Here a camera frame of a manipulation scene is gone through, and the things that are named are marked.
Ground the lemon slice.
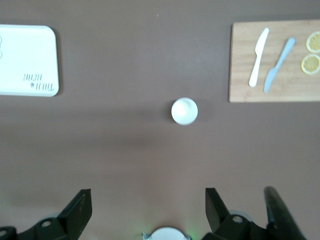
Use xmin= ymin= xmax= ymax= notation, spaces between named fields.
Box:
xmin=300 ymin=53 xmax=320 ymax=75
xmin=306 ymin=31 xmax=320 ymax=54

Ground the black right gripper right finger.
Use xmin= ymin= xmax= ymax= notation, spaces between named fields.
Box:
xmin=203 ymin=187 xmax=270 ymax=240

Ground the grey plastic knife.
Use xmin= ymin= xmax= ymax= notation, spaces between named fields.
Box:
xmin=263 ymin=37 xmax=296 ymax=94

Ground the wooden cutting board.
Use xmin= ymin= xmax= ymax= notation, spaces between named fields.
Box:
xmin=228 ymin=19 xmax=320 ymax=103

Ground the cream tray with bear print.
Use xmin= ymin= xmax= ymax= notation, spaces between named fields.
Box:
xmin=0 ymin=24 xmax=60 ymax=97

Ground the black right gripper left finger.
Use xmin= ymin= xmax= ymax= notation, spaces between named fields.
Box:
xmin=14 ymin=189 xmax=93 ymax=240

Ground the white plastic knife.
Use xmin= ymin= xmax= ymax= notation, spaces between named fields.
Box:
xmin=248 ymin=27 xmax=270 ymax=88

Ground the white IKEA cup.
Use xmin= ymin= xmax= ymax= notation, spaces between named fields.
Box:
xmin=170 ymin=97 xmax=199 ymax=126

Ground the brown table mat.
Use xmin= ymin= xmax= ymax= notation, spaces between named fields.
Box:
xmin=0 ymin=0 xmax=320 ymax=240

